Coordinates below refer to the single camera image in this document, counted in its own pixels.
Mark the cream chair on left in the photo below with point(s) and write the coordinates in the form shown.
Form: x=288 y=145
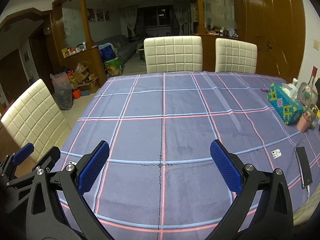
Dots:
x=36 y=118

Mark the cream chair far right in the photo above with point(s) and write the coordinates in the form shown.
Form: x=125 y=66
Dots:
x=235 y=56

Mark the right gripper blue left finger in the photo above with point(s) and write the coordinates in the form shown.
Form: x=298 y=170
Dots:
x=45 y=218

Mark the wooden door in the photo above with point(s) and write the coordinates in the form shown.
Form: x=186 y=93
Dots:
x=277 y=27

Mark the black smartphone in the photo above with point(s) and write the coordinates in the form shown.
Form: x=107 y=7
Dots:
x=304 y=167

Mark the grey sofa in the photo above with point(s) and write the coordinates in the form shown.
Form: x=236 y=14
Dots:
x=124 y=46

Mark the glass liquor bottle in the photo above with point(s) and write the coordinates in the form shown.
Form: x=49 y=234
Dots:
x=306 y=93

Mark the colourful shopping bag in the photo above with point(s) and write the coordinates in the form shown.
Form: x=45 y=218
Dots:
x=113 y=67

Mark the orange bucket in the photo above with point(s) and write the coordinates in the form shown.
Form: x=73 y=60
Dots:
x=76 y=94

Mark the purple plaid tablecloth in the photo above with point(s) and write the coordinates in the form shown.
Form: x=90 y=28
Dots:
x=160 y=181

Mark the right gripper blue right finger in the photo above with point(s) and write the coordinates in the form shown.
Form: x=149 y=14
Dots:
x=262 y=208

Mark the cream chair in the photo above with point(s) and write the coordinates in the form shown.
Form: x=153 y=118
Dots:
x=235 y=56
x=173 y=54
x=36 y=118

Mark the beaded green tissue box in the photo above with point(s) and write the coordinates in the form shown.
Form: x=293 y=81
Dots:
x=290 y=110

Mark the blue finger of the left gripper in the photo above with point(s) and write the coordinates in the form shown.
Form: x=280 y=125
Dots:
x=48 y=161
x=20 y=156

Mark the grey plastic trash bag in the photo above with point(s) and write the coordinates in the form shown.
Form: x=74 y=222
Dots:
x=63 y=91

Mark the pink cup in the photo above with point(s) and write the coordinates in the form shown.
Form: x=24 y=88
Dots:
x=304 y=122

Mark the cream chair far middle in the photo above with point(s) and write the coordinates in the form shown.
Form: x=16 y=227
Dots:
x=173 y=54

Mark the white tablecloth label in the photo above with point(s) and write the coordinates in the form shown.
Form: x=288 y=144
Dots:
x=276 y=153

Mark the cardboard boxes pile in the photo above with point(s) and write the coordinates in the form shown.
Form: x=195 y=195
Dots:
x=82 y=79

